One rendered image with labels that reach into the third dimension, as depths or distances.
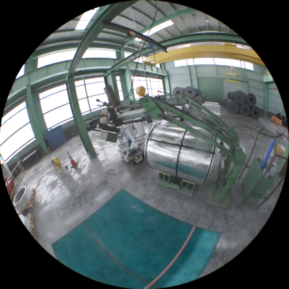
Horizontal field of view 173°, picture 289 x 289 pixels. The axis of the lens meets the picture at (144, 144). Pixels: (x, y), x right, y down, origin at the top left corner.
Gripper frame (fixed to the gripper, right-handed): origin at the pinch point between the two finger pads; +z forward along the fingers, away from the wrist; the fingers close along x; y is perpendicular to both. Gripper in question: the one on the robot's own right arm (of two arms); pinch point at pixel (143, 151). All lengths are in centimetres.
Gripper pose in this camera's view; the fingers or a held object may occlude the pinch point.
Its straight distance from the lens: 221.1
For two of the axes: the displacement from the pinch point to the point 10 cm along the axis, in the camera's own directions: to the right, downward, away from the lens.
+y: -5.5, 7.7, -3.4
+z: 8.1, 5.9, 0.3
